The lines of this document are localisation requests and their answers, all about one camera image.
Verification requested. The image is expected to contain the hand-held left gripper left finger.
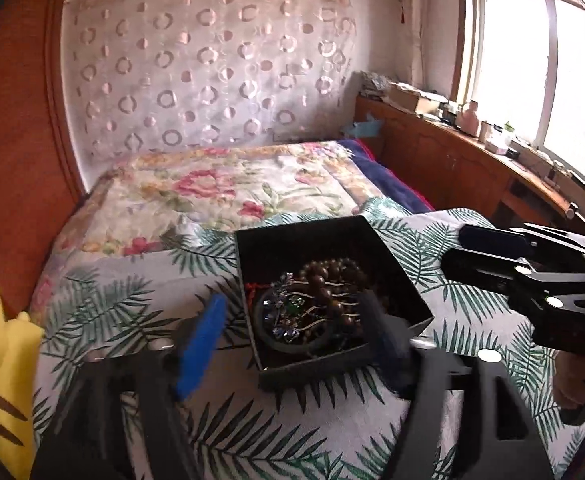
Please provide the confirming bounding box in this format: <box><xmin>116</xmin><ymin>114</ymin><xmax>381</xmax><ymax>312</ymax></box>
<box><xmin>30</xmin><ymin>291</ymin><xmax>229</xmax><ymax>480</ymax></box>

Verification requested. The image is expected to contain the black jewelry box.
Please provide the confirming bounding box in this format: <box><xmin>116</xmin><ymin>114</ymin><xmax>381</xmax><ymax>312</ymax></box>
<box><xmin>235</xmin><ymin>215</ymin><xmax>434</xmax><ymax>393</ymax></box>

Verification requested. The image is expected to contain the leaf print blanket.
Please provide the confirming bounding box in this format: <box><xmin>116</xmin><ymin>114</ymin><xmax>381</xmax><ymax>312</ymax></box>
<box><xmin>30</xmin><ymin>197</ymin><xmax>585</xmax><ymax>480</ymax></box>

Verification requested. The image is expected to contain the brown wooden bead bracelet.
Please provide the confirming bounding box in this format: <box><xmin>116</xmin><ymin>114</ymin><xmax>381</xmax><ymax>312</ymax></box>
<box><xmin>297</xmin><ymin>257</ymin><xmax>393</xmax><ymax>331</ymax></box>

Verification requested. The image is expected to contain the pink bottle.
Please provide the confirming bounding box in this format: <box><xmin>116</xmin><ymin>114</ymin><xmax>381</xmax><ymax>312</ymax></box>
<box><xmin>457</xmin><ymin>101</ymin><xmax>481</xmax><ymax>133</ymax></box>

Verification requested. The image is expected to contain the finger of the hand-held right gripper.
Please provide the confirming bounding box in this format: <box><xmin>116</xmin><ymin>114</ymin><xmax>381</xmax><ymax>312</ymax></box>
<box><xmin>457</xmin><ymin>224</ymin><xmax>585</xmax><ymax>274</ymax></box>
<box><xmin>441</xmin><ymin>247</ymin><xmax>585</xmax><ymax>314</ymax></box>

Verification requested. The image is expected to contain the circle pattern lace curtain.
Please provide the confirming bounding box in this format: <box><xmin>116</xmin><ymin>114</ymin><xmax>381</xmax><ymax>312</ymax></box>
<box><xmin>67</xmin><ymin>0</ymin><xmax>358</xmax><ymax>161</ymax></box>

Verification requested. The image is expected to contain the person's right hand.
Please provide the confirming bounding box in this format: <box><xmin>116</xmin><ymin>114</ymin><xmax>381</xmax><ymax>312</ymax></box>
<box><xmin>554</xmin><ymin>351</ymin><xmax>585</xmax><ymax>412</ymax></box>

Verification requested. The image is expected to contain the dark blue blanket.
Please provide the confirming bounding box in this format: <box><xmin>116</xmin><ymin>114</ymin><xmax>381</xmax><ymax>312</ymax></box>
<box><xmin>343</xmin><ymin>139</ymin><xmax>436</xmax><ymax>213</ymax></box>

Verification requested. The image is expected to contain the cardboard box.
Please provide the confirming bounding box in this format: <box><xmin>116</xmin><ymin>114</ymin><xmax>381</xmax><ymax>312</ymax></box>
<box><xmin>390</xmin><ymin>82</ymin><xmax>448</xmax><ymax>116</ymax></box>

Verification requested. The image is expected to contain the window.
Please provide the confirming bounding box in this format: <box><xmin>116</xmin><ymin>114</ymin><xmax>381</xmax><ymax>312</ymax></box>
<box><xmin>453</xmin><ymin>0</ymin><xmax>585</xmax><ymax>186</ymax></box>

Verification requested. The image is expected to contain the dark bangle with jewelled brooch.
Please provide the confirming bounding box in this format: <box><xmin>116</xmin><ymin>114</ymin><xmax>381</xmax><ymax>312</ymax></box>
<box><xmin>251</xmin><ymin>285</ymin><xmax>368</xmax><ymax>358</ymax></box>

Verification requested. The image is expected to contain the yellow plush toy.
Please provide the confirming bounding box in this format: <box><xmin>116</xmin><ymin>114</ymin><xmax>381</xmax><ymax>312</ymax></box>
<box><xmin>0</xmin><ymin>285</ymin><xmax>46</xmax><ymax>480</ymax></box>

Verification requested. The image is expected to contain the wooden cabinet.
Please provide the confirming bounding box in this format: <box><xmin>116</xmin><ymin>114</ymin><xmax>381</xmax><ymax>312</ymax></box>
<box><xmin>355</xmin><ymin>95</ymin><xmax>585</xmax><ymax>236</ymax></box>

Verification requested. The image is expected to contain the teal paper bag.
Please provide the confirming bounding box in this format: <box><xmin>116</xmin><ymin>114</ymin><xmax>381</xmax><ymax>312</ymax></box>
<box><xmin>345</xmin><ymin>112</ymin><xmax>384</xmax><ymax>140</ymax></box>

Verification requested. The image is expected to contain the white plastic tub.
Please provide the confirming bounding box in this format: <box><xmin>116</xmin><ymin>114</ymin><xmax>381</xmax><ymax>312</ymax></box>
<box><xmin>485</xmin><ymin>132</ymin><xmax>513</xmax><ymax>156</ymax></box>

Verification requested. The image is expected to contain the pile of small packets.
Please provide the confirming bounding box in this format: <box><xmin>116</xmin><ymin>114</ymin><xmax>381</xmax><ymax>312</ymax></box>
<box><xmin>360</xmin><ymin>71</ymin><xmax>398</xmax><ymax>96</ymax></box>

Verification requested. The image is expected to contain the silver rhinestone hairpin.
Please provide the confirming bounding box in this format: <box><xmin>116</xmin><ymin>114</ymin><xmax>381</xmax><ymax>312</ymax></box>
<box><xmin>267</xmin><ymin>272</ymin><xmax>363</xmax><ymax>346</ymax></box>

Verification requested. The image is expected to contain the wooden headboard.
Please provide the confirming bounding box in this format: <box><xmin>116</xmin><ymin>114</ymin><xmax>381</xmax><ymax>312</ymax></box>
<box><xmin>0</xmin><ymin>0</ymin><xmax>98</xmax><ymax>311</ymax></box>

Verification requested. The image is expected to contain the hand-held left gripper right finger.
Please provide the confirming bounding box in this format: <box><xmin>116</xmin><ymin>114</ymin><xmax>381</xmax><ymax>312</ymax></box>
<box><xmin>360</xmin><ymin>291</ymin><xmax>557</xmax><ymax>480</ymax></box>

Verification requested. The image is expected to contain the floral quilt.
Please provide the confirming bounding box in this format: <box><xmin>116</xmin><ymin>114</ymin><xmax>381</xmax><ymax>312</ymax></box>
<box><xmin>30</xmin><ymin>140</ymin><xmax>388</xmax><ymax>311</ymax></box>

